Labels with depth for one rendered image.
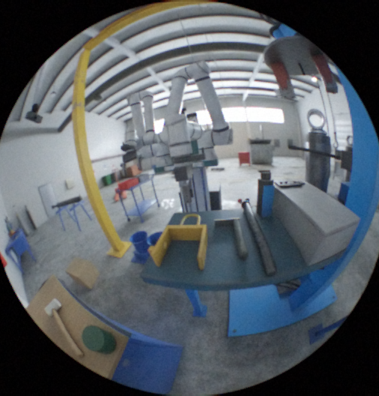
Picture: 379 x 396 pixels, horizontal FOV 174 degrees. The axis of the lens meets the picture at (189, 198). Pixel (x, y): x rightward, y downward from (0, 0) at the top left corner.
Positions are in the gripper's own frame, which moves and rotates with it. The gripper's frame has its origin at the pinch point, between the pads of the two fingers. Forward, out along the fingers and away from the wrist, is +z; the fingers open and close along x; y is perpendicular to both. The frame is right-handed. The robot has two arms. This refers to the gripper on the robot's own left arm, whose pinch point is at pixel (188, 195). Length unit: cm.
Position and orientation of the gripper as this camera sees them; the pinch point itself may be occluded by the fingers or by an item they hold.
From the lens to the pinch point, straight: 53.5
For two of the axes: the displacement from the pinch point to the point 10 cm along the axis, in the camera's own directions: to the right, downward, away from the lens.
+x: -1.9, 4.0, -9.0
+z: 1.6, 9.2, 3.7
